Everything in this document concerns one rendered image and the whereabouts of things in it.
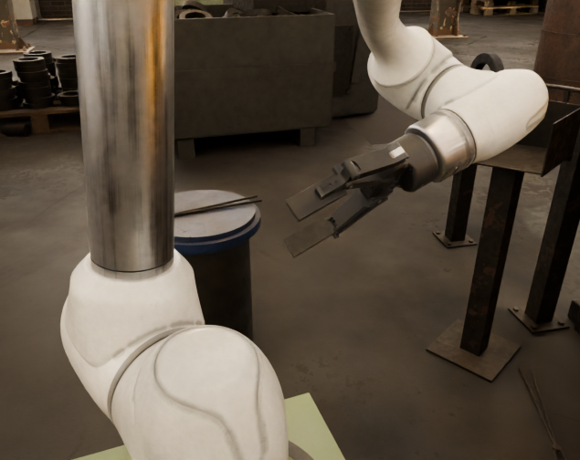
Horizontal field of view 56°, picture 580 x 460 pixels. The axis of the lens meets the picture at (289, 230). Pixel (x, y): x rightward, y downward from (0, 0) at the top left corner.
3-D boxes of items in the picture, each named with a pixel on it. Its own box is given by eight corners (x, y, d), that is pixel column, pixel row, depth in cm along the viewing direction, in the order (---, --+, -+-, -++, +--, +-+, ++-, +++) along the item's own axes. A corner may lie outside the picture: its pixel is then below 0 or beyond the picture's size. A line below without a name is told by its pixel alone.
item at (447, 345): (442, 312, 175) (478, 88, 142) (523, 348, 159) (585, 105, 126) (409, 342, 162) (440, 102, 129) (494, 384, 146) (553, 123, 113)
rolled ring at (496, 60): (499, 54, 178) (508, 54, 178) (469, 51, 195) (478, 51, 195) (492, 110, 184) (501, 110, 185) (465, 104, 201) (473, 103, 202)
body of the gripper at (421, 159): (446, 162, 70) (388, 196, 68) (428, 191, 78) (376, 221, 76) (412, 120, 72) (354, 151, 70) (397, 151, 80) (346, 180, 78)
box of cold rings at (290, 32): (292, 110, 398) (292, -6, 362) (332, 144, 328) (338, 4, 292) (150, 121, 372) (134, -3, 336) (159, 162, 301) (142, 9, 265)
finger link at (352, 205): (374, 168, 74) (378, 169, 76) (318, 218, 80) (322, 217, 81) (390, 190, 73) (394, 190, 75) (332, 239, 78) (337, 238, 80)
